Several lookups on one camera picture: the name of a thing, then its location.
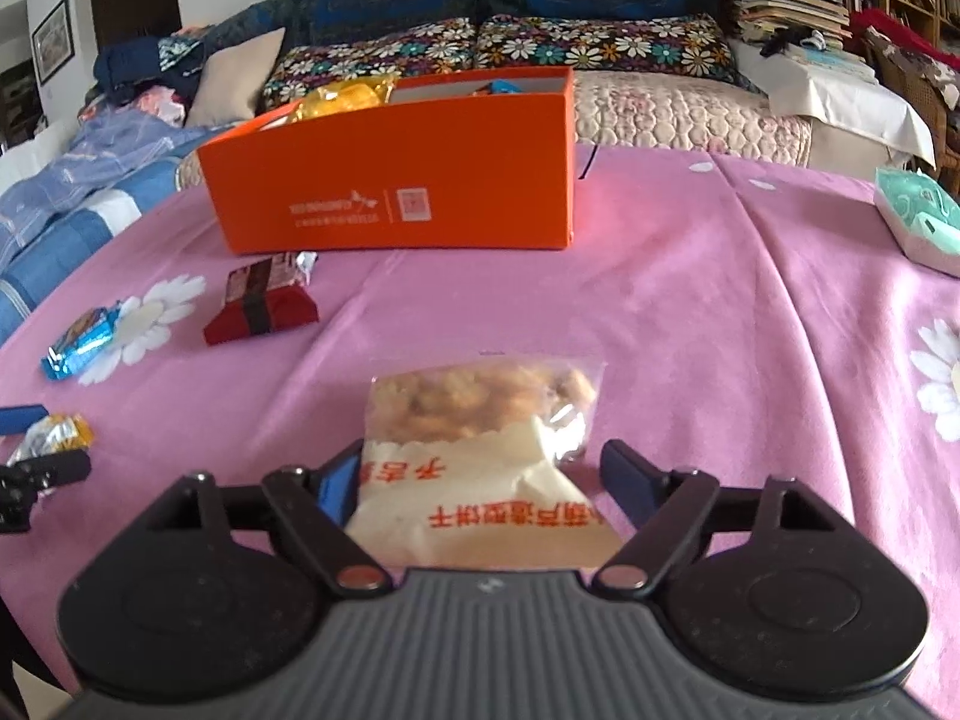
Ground white cloth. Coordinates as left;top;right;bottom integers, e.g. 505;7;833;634
731;37;935;170

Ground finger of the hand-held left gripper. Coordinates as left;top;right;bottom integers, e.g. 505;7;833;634
0;405;47;437
0;450;92;535

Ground dark blue clothes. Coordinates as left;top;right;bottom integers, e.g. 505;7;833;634
94;34;207;102

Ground red fuzzy cloth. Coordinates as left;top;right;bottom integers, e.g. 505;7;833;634
851;7;960;113

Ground dark red snack packet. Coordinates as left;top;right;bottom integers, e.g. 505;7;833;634
204;251;320;346

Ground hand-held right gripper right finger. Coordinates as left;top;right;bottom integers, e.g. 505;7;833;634
591;439;857;593

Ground framed wall picture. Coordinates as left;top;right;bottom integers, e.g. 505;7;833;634
31;0;74;86

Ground silver yellow snack packet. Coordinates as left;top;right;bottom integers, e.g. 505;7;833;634
7;412;95;466

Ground beige pillow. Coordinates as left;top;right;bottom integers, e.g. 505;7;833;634
184;26;287;128

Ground pink floral tablecloth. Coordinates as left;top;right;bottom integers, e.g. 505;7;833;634
0;142;960;698

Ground beige quilted blanket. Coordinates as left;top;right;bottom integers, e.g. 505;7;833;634
180;67;815;170

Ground orange cardboard box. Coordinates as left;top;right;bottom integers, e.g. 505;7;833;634
196;66;577;254

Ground small blue foil snack packet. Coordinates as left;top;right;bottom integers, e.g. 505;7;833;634
41;302;125;382

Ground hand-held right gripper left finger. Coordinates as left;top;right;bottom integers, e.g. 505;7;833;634
141;439;389;593

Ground floral cushion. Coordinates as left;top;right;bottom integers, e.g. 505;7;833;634
262;19;481;110
476;11;732;83

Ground white snack packet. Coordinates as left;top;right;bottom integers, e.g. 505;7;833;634
345;356;638;571

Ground blue striped quilt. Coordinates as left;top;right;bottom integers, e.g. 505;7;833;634
0;101;226;346

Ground translucent yellow snack packet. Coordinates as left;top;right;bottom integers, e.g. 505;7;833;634
289;75;398;121

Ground teal tissue pack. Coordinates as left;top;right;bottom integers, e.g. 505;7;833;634
874;167;960;277

